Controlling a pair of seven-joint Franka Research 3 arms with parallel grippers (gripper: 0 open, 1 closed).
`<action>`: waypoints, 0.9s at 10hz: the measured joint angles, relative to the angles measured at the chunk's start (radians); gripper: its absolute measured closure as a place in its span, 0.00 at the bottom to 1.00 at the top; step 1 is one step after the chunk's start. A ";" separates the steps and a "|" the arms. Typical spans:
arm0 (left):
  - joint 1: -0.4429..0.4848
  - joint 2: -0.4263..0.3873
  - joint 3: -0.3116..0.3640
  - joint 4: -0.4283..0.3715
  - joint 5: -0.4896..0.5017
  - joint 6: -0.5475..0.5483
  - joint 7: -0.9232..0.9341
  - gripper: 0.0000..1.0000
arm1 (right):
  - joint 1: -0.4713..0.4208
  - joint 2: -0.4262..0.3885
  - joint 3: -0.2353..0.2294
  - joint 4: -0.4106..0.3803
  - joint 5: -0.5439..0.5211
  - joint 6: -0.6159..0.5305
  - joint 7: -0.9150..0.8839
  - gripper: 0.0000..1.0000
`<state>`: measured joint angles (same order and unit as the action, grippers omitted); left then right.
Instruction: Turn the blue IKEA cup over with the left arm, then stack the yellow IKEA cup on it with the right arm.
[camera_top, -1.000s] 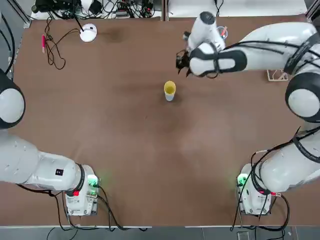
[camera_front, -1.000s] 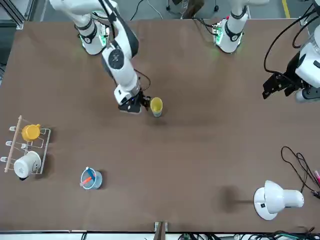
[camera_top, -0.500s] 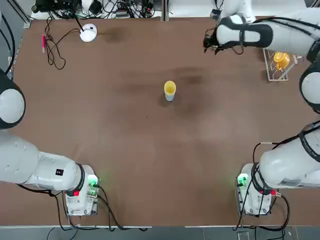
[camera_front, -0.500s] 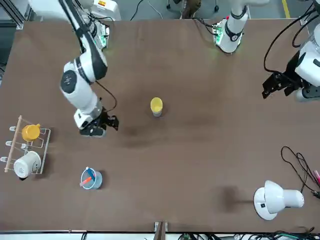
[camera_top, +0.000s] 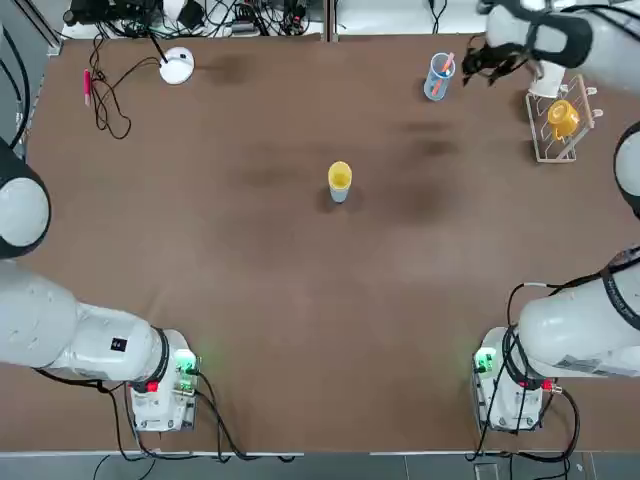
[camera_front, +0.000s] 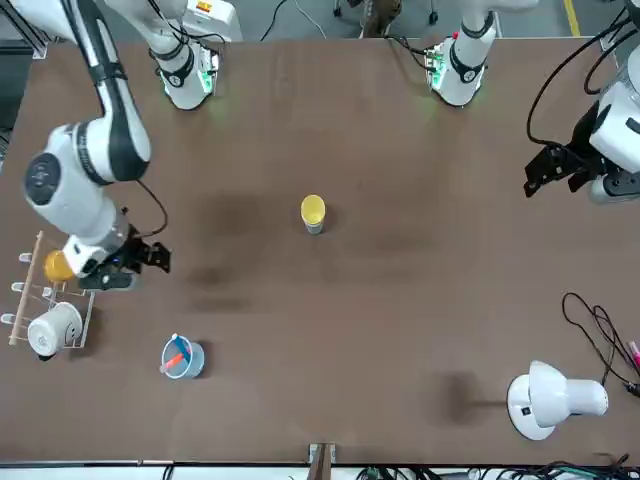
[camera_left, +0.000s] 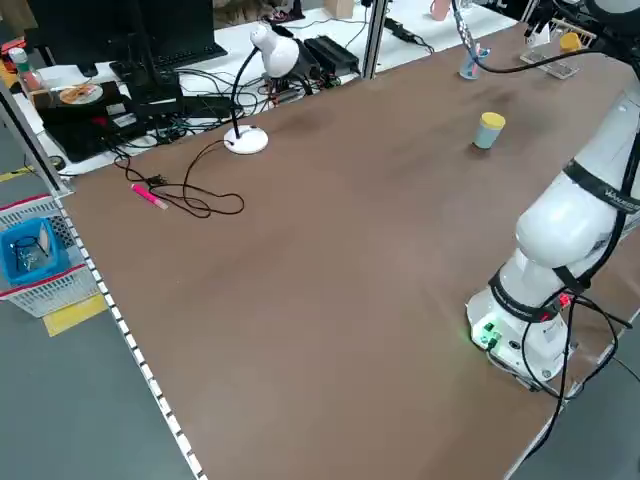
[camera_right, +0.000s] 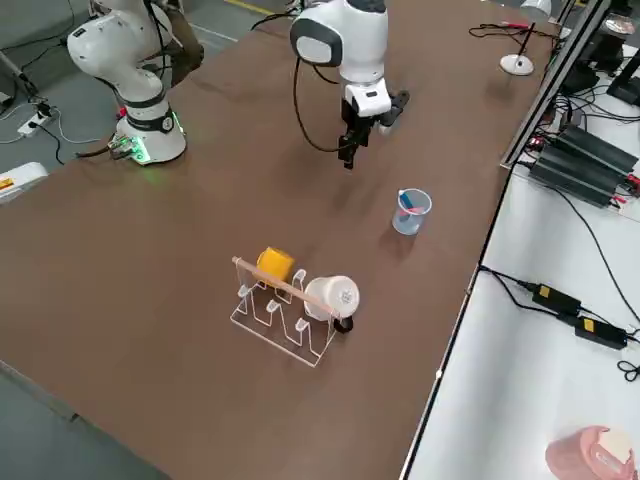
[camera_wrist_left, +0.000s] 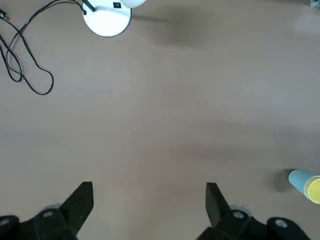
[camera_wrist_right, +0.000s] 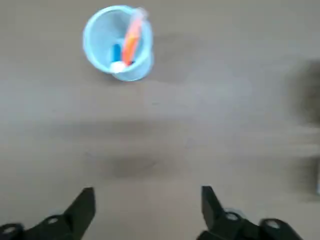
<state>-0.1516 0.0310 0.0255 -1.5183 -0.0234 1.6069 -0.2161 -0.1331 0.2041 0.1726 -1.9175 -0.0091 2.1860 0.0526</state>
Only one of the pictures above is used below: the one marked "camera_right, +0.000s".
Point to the white ceramic mug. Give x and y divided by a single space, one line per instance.
330 295

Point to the white box with warning label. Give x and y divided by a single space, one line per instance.
20 182

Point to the white rack with wooden rod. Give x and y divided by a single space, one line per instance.
280 285

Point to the white power strip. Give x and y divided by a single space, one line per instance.
35 124

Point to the pink round container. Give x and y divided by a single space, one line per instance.
585 452

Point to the clear blue plastic beaker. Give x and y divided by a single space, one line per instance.
412 220

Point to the small black round object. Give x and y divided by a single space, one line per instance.
344 326

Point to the yellow mug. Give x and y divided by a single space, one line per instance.
275 265

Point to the aluminium frame rail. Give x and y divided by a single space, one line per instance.
555 85

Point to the white desk lamp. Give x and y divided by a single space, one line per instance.
517 65

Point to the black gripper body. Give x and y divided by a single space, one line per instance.
395 107
360 125

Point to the blue pen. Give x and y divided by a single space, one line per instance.
407 199

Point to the black power adapter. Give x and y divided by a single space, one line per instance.
600 332
555 298

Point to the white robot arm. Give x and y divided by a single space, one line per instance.
350 40

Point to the red marker pen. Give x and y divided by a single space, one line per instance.
514 23

